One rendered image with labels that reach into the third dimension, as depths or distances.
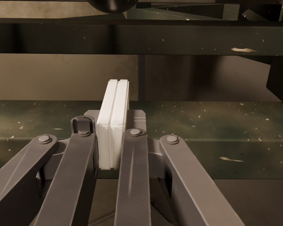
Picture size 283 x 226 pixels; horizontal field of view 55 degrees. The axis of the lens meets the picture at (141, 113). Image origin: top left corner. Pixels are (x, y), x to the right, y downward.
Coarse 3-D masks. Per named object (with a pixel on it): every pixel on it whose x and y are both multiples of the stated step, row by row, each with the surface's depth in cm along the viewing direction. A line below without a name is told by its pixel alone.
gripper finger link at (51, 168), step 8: (88, 112) 17; (96, 112) 17; (96, 120) 16; (96, 136) 15; (64, 144) 14; (96, 144) 14; (56, 152) 13; (96, 152) 14; (48, 160) 13; (56, 160) 13; (96, 160) 14; (40, 168) 13; (48, 168) 13; (56, 168) 13; (40, 176) 14; (48, 176) 13
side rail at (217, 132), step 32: (0, 128) 33; (32, 128) 33; (64, 128) 33; (160, 128) 33; (192, 128) 33; (224, 128) 33; (256, 128) 33; (0, 160) 32; (224, 160) 32; (256, 160) 32
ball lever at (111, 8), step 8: (88, 0) 15; (96, 0) 15; (104, 0) 15; (112, 0) 15; (120, 0) 15; (128, 0) 15; (136, 0) 15; (96, 8) 16; (104, 8) 15; (112, 8) 15; (120, 8) 15; (128, 8) 16
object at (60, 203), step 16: (80, 128) 14; (80, 144) 13; (64, 160) 12; (80, 160) 12; (64, 176) 11; (80, 176) 11; (96, 176) 14; (48, 192) 10; (64, 192) 10; (80, 192) 10; (48, 208) 9; (64, 208) 9; (80, 208) 10; (48, 224) 9; (64, 224) 9; (80, 224) 10
